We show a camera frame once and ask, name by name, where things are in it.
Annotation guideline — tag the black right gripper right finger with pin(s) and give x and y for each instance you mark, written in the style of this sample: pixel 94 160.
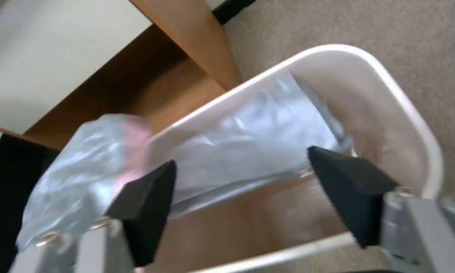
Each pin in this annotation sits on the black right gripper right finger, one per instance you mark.
pixel 345 193

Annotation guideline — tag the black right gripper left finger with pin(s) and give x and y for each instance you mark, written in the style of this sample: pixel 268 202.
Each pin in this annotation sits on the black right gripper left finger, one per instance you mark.
pixel 144 204

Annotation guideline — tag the white plastic trash can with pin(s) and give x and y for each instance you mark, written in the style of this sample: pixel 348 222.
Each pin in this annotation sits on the white plastic trash can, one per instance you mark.
pixel 364 93

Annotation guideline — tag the black furniture base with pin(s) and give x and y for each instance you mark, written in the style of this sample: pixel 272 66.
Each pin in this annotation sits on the black furniture base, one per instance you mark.
pixel 227 11

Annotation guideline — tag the wooden desk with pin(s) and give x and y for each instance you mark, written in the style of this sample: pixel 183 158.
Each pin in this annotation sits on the wooden desk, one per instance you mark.
pixel 166 71

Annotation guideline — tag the translucent grey garbage bag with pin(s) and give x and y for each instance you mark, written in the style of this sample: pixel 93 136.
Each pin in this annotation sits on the translucent grey garbage bag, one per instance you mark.
pixel 219 142

